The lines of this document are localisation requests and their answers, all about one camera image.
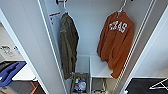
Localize white wardrobe door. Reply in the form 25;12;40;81
111;0;168;94
0;0;67;94

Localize white door handle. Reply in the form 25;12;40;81
122;88;129;94

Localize dark green jacket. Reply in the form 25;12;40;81
58;12;80;81

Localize white wardrobe carcass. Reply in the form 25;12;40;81
37;0;168;94

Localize orange printed hoodie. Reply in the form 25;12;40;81
96;10;136;80

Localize grey storage bin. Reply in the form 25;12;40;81
91;78;108;94

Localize orange label sticker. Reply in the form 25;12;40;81
48;11;62;25

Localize white clothes hanger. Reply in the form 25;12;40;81
117;0;130;15
61;0;69;15

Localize grey bin cabinet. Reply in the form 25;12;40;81
0;81;34;94

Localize white drying rack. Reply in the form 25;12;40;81
148;77;168;91

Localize grey wire basket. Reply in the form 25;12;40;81
70;72;90;94

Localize orange floor frame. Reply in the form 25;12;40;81
29;81;39;94

